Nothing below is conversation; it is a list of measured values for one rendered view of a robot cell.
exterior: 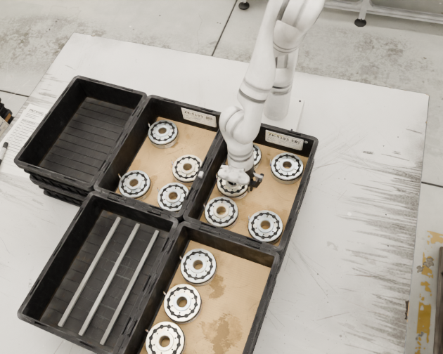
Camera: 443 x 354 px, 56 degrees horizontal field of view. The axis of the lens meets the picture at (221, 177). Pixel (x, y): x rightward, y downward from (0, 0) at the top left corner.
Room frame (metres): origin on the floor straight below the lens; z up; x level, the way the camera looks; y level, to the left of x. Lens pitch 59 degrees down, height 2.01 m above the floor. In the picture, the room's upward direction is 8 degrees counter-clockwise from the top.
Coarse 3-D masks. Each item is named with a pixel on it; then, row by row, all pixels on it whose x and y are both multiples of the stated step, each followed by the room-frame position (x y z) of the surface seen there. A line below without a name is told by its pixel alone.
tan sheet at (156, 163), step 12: (180, 132) 0.90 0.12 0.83; (192, 132) 0.90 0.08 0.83; (204, 132) 0.89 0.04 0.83; (216, 132) 0.88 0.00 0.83; (144, 144) 0.87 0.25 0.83; (180, 144) 0.85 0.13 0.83; (192, 144) 0.85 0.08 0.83; (204, 144) 0.84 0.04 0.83; (144, 156) 0.82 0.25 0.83; (156, 156) 0.82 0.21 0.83; (168, 156) 0.81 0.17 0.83; (180, 156) 0.80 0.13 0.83; (204, 156) 0.79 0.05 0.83; (132, 168) 0.78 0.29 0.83; (144, 168) 0.78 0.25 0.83; (156, 168) 0.77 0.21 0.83; (168, 168) 0.76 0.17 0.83; (156, 180) 0.72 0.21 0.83; (168, 180) 0.72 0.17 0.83; (156, 192) 0.67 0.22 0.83; (156, 204) 0.63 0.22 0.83
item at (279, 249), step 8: (264, 128) 0.80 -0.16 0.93; (272, 128) 0.79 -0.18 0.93; (280, 128) 0.79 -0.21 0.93; (296, 136) 0.75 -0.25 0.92; (304, 136) 0.74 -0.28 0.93; (312, 136) 0.74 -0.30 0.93; (216, 152) 0.73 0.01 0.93; (312, 152) 0.68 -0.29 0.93; (312, 160) 0.65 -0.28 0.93; (208, 168) 0.69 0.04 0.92; (304, 176) 0.60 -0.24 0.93; (200, 184) 0.62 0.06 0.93; (304, 184) 0.58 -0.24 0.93; (192, 200) 0.57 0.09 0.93; (296, 200) 0.53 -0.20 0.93; (296, 208) 0.50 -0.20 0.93; (184, 216) 0.53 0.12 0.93; (288, 216) 0.48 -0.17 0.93; (200, 224) 0.50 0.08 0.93; (208, 224) 0.49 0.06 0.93; (288, 224) 0.46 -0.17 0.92; (224, 232) 0.46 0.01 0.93; (232, 232) 0.46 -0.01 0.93; (288, 232) 0.43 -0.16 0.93; (248, 240) 0.43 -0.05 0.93; (256, 240) 0.42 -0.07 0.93; (272, 248) 0.40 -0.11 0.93; (280, 248) 0.39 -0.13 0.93
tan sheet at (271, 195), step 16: (256, 144) 0.81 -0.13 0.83; (304, 160) 0.72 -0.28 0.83; (256, 192) 0.62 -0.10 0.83; (272, 192) 0.61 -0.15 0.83; (288, 192) 0.61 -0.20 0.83; (240, 208) 0.58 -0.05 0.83; (256, 208) 0.57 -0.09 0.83; (272, 208) 0.56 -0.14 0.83; (288, 208) 0.55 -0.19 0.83; (240, 224) 0.52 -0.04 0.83
